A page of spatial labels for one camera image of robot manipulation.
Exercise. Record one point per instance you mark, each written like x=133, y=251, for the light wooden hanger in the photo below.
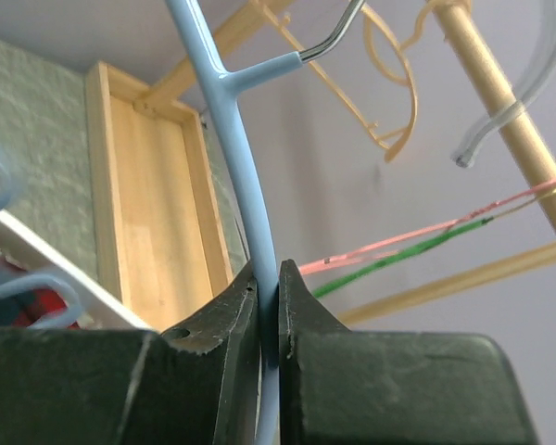
x=392, y=142

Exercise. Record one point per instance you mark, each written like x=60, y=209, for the red black plaid skirt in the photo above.
x=28, y=307

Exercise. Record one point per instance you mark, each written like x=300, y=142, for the wooden clothes rack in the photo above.
x=161, y=248

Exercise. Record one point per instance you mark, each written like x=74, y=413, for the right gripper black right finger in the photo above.
x=339, y=386

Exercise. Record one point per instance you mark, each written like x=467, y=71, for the light blue hanger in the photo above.
x=221, y=89

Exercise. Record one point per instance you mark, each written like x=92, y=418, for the white laundry basket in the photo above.
x=100, y=310

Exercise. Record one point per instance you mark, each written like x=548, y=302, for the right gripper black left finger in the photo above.
x=196, y=383

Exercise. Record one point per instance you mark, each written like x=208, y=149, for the green plastic hanger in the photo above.
x=402, y=255

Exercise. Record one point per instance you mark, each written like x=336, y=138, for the pink wire hanger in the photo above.
x=375, y=251

